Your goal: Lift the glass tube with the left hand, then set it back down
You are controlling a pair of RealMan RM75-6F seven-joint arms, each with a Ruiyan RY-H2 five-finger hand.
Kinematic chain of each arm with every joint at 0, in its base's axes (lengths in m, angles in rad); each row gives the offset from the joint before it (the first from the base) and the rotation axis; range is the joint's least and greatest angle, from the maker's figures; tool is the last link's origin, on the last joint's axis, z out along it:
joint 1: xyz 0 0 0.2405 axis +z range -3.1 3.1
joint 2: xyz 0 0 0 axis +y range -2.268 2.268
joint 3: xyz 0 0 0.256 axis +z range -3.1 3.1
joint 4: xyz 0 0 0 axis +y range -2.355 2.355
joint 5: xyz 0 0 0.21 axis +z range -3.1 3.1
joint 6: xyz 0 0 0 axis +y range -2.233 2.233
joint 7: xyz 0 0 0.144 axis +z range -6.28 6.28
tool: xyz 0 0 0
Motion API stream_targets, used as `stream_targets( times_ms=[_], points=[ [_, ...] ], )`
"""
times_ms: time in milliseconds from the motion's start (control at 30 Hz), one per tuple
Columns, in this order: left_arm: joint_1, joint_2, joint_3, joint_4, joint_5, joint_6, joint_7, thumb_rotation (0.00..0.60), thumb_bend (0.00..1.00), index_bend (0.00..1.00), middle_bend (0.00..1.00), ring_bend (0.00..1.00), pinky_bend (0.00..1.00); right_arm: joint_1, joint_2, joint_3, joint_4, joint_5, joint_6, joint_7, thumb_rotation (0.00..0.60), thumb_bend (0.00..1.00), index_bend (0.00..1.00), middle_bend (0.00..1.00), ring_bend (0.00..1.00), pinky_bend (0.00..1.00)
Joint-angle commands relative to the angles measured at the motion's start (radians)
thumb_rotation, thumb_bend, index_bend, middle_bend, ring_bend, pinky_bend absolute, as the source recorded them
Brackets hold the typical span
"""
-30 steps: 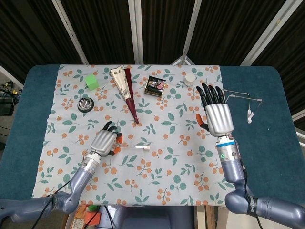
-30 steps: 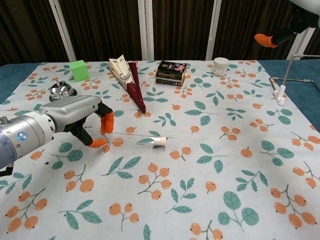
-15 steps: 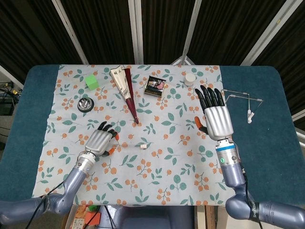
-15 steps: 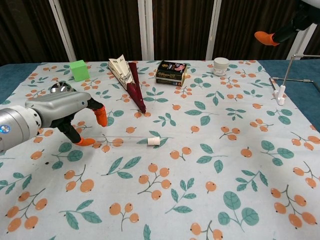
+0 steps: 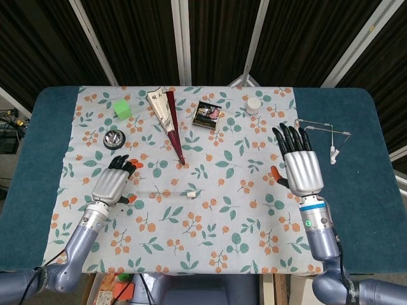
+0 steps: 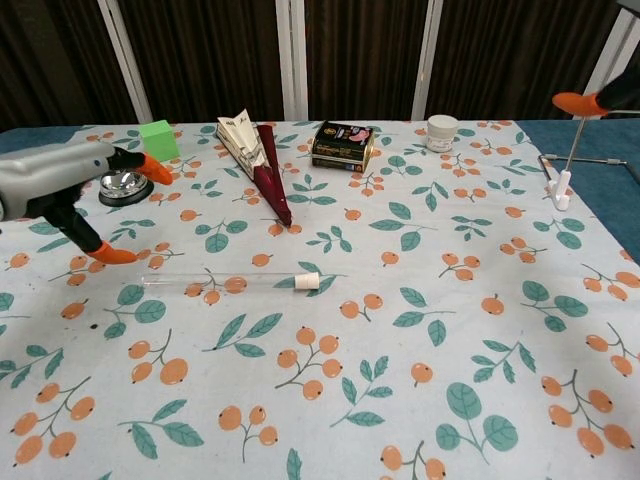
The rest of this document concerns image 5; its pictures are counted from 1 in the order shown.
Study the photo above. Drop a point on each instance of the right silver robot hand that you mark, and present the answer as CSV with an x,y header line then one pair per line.
x,y
303,171

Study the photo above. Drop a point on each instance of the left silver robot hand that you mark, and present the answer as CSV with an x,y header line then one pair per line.
x,y
109,187

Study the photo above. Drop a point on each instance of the clear glass test tube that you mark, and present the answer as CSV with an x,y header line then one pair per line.
x,y
165,193

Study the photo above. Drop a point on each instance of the small white cap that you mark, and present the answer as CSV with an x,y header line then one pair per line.
x,y
190,195

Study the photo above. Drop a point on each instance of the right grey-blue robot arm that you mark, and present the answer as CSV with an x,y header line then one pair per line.
x,y
322,241

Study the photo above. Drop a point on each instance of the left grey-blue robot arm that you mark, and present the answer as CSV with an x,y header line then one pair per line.
x,y
79,244

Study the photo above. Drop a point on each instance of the round metal tin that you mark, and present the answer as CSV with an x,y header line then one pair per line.
x,y
114,139

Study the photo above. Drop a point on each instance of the blue table cover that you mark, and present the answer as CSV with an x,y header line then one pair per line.
x,y
349,127

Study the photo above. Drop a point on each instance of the green cube block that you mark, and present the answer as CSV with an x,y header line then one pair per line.
x,y
122,109

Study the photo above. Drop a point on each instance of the white round jar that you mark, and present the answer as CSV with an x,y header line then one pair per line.
x,y
253,105

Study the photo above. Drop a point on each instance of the dark red folding fan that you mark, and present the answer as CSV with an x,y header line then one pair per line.
x,y
173,133

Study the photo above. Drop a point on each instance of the floral fruit print tablecloth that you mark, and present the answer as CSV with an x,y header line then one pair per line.
x,y
206,222

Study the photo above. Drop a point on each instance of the cardboard box with orange items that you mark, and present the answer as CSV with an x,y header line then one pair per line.
x,y
105,295

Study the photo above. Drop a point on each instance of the black equipment box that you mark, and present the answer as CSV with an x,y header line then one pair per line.
x,y
8,141

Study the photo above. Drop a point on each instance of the black food tin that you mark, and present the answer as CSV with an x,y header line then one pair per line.
x,y
206,114

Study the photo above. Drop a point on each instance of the white board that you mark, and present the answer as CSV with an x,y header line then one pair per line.
x,y
300,292

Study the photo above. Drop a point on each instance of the grey-blue robot torso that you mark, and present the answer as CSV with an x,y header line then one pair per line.
x,y
206,292

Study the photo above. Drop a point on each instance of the white framed dark partition screen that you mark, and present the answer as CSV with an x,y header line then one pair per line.
x,y
181,31

